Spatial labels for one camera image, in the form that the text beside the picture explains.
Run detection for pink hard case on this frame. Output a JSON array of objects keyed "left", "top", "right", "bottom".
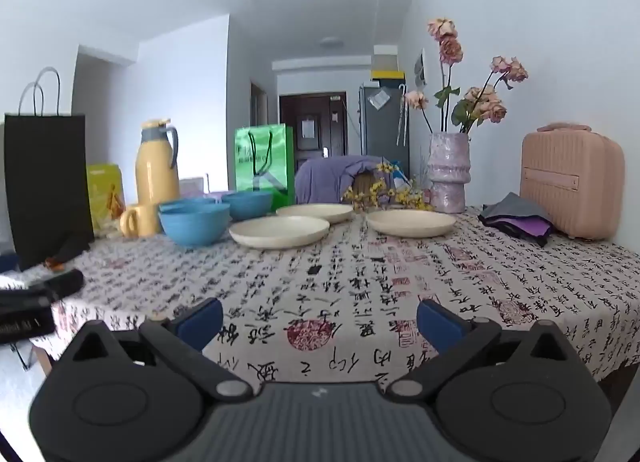
[{"left": 519, "top": 123, "right": 626, "bottom": 242}]

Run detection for purple chair cover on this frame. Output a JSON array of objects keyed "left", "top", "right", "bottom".
[{"left": 294, "top": 155, "right": 401, "bottom": 206}]

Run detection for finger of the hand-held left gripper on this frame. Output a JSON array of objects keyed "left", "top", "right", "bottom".
[{"left": 27, "top": 269, "right": 85, "bottom": 302}]

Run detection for yellow cardboard box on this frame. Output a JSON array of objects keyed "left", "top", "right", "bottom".
[{"left": 371, "top": 44, "right": 405, "bottom": 84}]

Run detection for wall poster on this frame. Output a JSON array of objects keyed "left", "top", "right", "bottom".
[{"left": 413, "top": 47, "right": 430, "bottom": 88}]

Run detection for cream plate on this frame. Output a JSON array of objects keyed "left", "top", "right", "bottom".
[
  {"left": 366, "top": 209, "right": 457, "bottom": 239},
  {"left": 229, "top": 216, "right": 331, "bottom": 249},
  {"left": 275, "top": 203, "right": 355, "bottom": 224}
]

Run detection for yellow flower sprig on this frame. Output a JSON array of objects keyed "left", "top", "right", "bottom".
[{"left": 342, "top": 161, "right": 434, "bottom": 213}]

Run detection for green gift bag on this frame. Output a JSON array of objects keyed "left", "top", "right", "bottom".
[{"left": 234, "top": 124, "right": 296, "bottom": 211}]

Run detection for printed tablecloth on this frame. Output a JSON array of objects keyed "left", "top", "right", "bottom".
[{"left": 0, "top": 204, "right": 640, "bottom": 384}]

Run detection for black paper bag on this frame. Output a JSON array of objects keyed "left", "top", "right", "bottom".
[{"left": 4, "top": 67, "right": 95, "bottom": 272}]

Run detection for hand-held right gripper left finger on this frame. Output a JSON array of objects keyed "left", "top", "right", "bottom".
[{"left": 54, "top": 298, "right": 253, "bottom": 403}]

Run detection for pink textured vase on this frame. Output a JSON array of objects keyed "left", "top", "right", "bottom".
[{"left": 426, "top": 131, "right": 471, "bottom": 215}]

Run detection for grey refrigerator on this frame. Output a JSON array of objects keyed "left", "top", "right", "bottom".
[{"left": 358, "top": 84, "right": 411, "bottom": 178}]

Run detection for dried pink roses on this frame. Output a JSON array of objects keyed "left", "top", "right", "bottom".
[{"left": 403, "top": 18, "right": 530, "bottom": 136}]

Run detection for pale purple packet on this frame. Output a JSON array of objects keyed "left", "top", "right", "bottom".
[{"left": 179, "top": 177, "right": 209, "bottom": 199}]

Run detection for blue bowl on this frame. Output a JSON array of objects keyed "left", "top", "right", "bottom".
[
  {"left": 221, "top": 191, "right": 274, "bottom": 222},
  {"left": 158, "top": 203, "right": 231, "bottom": 249},
  {"left": 160, "top": 197, "right": 217, "bottom": 209}
]

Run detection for grey folded cloth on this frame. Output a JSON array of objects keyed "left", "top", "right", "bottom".
[{"left": 478, "top": 192, "right": 554, "bottom": 224}]

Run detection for yellow thermos jug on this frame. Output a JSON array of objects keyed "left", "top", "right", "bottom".
[{"left": 135, "top": 118, "right": 181, "bottom": 207}]

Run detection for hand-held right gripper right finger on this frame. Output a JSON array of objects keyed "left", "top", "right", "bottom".
[{"left": 387, "top": 298, "right": 596, "bottom": 403}]

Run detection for yellow mug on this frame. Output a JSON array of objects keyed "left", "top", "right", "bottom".
[{"left": 119, "top": 203, "right": 162, "bottom": 238}]

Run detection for dark wooden door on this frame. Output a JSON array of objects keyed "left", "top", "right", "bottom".
[{"left": 279, "top": 91, "right": 348, "bottom": 174}]

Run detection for wooden chair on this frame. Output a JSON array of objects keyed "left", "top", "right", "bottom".
[{"left": 351, "top": 171, "right": 383, "bottom": 204}]

